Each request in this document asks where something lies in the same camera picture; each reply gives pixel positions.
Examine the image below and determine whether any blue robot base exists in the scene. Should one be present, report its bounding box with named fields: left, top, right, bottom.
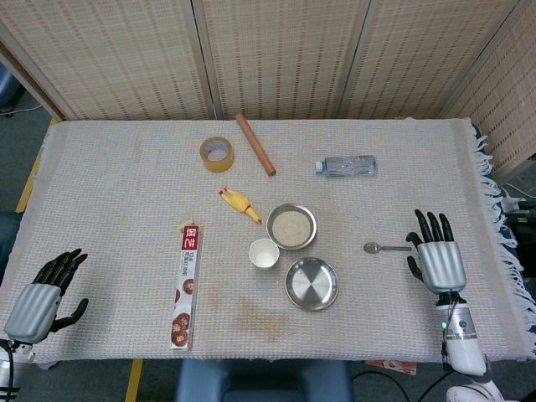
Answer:
left=174, top=358, right=353, bottom=402

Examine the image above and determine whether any yellow tape roll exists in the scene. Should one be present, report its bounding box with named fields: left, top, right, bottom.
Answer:
left=198, top=136, right=235, bottom=173

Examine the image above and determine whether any yellow rubber chicken toy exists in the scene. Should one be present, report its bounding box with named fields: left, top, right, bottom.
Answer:
left=217, top=187, right=263, bottom=225

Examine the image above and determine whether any white paper cup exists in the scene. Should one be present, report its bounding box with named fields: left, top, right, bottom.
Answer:
left=249, top=238, right=281, bottom=271

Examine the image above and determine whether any white power strip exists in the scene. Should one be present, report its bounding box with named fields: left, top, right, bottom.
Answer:
left=500, top=183, right=536, bottom=225

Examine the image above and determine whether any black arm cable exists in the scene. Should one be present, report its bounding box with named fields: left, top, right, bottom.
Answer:
left=351, top=341, right=456, bottom=402
left=0, top=339, right=20, bottom=399

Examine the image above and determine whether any white woven tablecloth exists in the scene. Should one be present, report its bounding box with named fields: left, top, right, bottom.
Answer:
left=0, top=118, right=536, bottom=369

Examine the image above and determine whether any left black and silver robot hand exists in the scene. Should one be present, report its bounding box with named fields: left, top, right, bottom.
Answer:
left=3, top=248, right=90, bottom=345

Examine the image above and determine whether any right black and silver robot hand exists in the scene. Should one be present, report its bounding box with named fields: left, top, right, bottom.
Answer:
left=405, top=209, right=468, bottom=295

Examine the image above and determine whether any baking paper box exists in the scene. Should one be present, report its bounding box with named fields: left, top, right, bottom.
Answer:
left=169, top=224, right=204, bottom=351

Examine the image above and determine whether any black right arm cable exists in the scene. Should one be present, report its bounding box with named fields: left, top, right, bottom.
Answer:
left=351, top=341, right=456, bottom=402

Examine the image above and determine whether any bamboo folding screen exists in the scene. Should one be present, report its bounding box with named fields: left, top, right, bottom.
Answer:
left=0, top=0, right=536, bottom=185

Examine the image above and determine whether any clear plastic water bottle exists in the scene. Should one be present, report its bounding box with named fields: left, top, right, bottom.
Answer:
left=314, top=155, right=379, bottom=178

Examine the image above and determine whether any wooden rolling pin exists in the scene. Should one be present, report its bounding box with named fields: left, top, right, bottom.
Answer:
left=234, top=113, right=276, bottom=177

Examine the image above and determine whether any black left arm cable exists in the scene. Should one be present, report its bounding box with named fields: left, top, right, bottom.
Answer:
left=0, top=339, right=20, bottom=399

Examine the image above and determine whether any empty steel plate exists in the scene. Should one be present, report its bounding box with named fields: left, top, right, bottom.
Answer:
left=285, top=256, right=340, bottom=312

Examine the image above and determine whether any small metal spoon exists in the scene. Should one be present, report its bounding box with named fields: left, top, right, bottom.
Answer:
left=363, top=241, right=414, bottom=255

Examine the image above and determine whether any steel bowl with rice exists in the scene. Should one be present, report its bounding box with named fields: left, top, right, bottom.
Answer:
left=265, top=203, right=318, bottom=251

